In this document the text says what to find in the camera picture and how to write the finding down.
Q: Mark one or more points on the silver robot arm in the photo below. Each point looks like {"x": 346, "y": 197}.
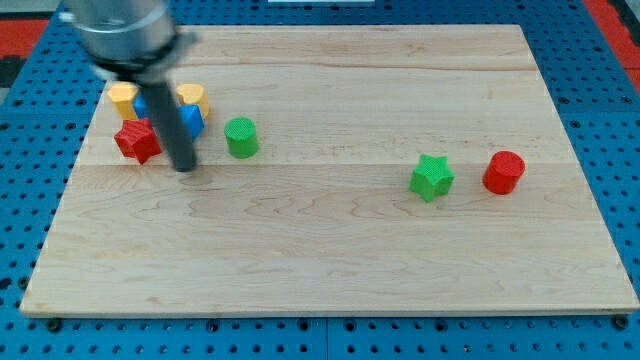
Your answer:
{"x": 128, "y": 40}

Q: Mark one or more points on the blue triangle block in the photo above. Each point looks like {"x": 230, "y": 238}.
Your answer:
{"x": 192, "y": 119}

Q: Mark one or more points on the wooden board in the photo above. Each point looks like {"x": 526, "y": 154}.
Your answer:
{"x": 320, "y": 221}

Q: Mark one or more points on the green cylinder block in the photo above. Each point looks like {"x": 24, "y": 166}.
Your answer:
{"x": 241, "y": 137}

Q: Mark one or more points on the green star block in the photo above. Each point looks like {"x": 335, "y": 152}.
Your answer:
{"x": 432, "y": 177}

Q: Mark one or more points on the yellow heart block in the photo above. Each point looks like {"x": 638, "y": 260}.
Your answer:
{"x": 194, "y": 94}

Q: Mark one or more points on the red cylinder block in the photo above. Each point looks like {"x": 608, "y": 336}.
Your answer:
{"x": 503, "y": 172}

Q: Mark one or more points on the red star block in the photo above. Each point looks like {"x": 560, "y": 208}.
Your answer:
{"x": 137, "y": 139}

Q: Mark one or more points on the yellow hexagon block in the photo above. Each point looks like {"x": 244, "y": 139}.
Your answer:
{"x": 122, "y": 96}

